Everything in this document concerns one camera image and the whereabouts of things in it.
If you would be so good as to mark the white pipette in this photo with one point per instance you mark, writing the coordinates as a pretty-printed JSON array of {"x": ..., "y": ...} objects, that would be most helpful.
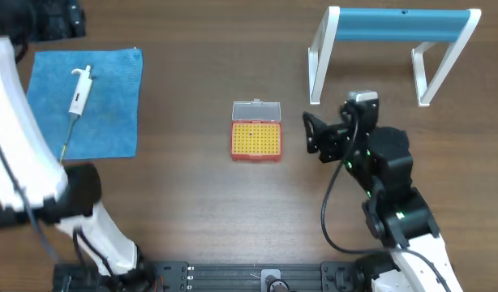
[{"x": 81, "y": 92}]

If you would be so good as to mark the white and blue stand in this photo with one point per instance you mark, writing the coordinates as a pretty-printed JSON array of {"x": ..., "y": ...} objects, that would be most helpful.
[{"x": 395, "y": 25}]

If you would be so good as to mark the mounting rail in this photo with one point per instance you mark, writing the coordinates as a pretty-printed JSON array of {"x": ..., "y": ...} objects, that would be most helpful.
[{"x": 228, "y": 277}]

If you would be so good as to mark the red and yellow tip box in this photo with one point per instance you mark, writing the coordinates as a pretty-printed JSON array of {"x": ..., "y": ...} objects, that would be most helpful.
[{"x": 256, "y": 140}]

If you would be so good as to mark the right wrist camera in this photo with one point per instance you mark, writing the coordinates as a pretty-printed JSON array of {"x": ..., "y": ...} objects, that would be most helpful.
[{"x": 362, "y": 96}]

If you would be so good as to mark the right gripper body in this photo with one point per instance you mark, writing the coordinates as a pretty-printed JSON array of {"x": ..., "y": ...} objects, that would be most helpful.
[{"x": 334, "y": 142}]

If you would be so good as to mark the blue cloth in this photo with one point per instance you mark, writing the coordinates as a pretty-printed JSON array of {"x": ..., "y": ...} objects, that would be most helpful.
[{"x": 111, "y": 105}]

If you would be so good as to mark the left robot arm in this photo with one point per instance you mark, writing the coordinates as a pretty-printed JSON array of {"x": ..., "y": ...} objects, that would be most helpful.
[{"x": 14, "y": 121}]

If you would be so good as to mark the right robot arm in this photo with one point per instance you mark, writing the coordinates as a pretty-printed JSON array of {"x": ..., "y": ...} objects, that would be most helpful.
[{"x": 391, "y": 156}]

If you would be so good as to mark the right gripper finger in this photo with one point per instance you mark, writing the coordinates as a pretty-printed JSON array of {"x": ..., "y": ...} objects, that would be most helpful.
[{"x": 308, "y": 131}]

